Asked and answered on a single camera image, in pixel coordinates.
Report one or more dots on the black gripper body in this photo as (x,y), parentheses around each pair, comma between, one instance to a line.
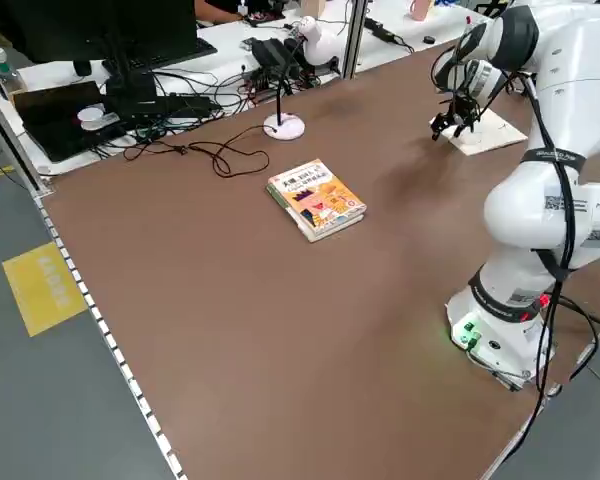
(464,107)

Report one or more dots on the white lined notebook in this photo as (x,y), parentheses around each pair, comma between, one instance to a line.
(495,132)

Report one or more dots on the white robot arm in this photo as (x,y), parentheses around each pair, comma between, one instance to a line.
(570,75)

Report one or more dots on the black tape roll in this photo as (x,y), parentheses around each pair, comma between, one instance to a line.
(428,39)

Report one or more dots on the pink container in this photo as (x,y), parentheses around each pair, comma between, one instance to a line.
(419,10)

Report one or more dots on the black power adapter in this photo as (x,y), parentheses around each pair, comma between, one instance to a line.
(380,30)

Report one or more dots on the white desk lamp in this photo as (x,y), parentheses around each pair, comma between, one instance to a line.
(322,45)

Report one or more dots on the yellow illustrated book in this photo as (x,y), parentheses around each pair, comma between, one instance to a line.
(315,200)

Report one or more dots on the beige wooden block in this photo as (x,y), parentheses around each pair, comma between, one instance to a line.
(314,6)

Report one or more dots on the black finned power supply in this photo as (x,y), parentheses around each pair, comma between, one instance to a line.
(272,52)

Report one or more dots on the person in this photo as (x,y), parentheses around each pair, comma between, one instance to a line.
(220,10)

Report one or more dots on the black keyboard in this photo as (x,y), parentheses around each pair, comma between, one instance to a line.
(180,52)

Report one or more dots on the white round disc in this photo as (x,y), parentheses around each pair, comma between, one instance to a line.
(92,116)

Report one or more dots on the black computer monitor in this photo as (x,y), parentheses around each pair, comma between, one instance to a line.
(105,25)

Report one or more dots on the black laptop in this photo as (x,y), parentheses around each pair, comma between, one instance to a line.
(45,125)

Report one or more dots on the yellow floor sticker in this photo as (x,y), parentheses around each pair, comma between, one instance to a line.
(40,290)

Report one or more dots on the clear bottle with white cap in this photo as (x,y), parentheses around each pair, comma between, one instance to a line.
(2,75)

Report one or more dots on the aluminium frame post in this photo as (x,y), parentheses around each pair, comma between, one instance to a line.
(10,145)
(355,40)

